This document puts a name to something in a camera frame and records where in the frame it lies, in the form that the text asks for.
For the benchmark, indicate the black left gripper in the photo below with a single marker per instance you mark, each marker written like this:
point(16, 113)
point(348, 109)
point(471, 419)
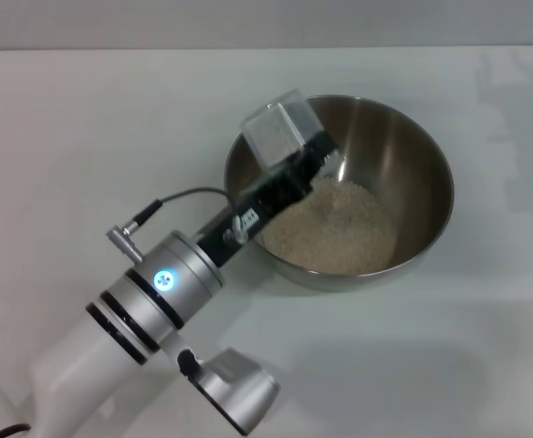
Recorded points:
point(230, 237)

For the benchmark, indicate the clear plastic measuring cup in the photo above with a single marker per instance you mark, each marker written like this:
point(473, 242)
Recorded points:
point(266, 132)

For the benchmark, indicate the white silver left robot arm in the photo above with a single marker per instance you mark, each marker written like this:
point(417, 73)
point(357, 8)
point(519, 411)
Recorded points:
point(125, 315)

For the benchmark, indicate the white rice grains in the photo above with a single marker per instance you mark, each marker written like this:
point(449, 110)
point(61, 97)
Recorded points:
point(339, 228)

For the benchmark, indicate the stainless steel mixing bowl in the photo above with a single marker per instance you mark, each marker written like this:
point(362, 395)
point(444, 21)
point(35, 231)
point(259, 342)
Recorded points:
point(399, 159)

